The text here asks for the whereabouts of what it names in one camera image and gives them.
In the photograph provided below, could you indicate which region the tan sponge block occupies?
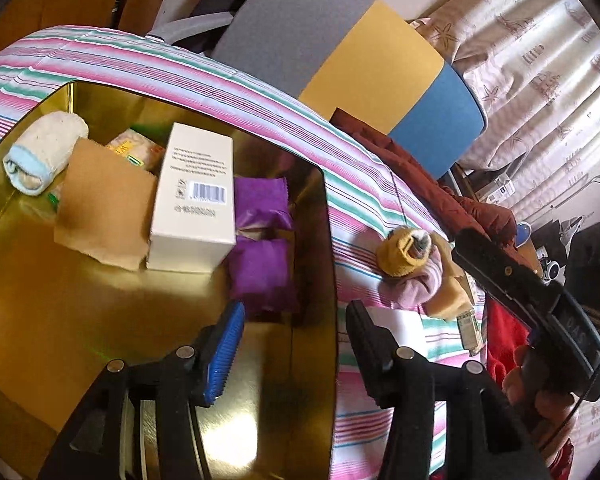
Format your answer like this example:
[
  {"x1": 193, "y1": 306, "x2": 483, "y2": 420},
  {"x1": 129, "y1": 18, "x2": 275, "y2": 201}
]
[{"x1": 424, "y1": 232, "x2": 474, "y2": 322}]

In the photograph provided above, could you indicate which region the yellow knitted sock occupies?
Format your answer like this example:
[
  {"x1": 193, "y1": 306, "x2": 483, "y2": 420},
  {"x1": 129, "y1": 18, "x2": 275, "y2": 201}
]
[{"x1": 376, "y1": 226, "x2": 432, "y2": 278}]

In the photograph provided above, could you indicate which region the pink knitted sock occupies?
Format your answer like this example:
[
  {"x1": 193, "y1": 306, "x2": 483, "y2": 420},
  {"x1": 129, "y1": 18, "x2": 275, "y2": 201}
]
[{"x1": 378, "y1": 247, "x2": 443, "y2": 311}]

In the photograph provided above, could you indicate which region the purple snack packet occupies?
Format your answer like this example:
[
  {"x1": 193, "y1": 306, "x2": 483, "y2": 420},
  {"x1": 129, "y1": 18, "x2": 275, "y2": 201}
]
[
  {"x1": 226, "y1": 237, "x2": 297, "y2": 314},
  {"x1": 234, "y1": 177, "x2": 292, "y2": 231}
]

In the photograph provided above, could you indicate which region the white barcode carton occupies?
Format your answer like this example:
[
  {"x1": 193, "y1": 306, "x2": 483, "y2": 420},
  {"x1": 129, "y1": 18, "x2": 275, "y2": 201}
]
[{"x1": 146, "y1": 124, "x2": 236, "y2": 273}]

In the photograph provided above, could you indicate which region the brown sponge slab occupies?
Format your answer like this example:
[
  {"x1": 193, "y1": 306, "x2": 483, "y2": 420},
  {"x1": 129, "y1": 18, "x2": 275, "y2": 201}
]
[{"x1": 54, "y1": 139, "x2": 157, "y2": 271}]

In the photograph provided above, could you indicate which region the white blue towel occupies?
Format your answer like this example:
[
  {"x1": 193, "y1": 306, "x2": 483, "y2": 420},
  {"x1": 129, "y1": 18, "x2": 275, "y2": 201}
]
[{"x1": 3, "y1": 110, "x2": 88, "y2": 196}]

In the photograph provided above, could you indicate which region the white foam block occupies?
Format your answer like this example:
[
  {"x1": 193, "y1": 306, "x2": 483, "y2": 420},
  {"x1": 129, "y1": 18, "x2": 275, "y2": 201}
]
[{"x1": 367, "y1": 307, "x2": 428, "y2": 356}]

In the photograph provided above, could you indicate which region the yellow cracker packet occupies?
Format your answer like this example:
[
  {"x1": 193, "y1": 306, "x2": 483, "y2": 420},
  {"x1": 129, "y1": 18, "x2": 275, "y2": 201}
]
[{"x1": 106, "y1": 128, "x2": 166, "y2": 171}]

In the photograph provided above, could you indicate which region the person's right hand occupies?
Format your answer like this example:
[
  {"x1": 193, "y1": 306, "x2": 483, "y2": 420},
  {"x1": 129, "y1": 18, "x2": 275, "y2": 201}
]
[{"x1": 502, "y1": 344, "x2": 577, "y2": 465}]

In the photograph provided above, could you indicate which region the red cloth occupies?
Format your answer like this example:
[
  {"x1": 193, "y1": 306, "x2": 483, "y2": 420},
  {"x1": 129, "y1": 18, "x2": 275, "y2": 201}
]
[{"x1": 486, "y1": 296, "x2": 529, "y2": 386}]

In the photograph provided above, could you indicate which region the striped pink green tablecloth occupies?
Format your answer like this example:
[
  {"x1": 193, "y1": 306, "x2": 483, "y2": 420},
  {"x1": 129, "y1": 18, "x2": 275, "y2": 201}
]
[{"x1": 0, "y1": 24, "x2": 489, "y2": 480}]

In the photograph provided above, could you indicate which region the grey yellow blue chair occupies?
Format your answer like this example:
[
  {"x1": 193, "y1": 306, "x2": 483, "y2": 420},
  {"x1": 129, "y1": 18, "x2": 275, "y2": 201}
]
[{"x1": 150, "y1": 0, "x2": 486, "y2": 178}]

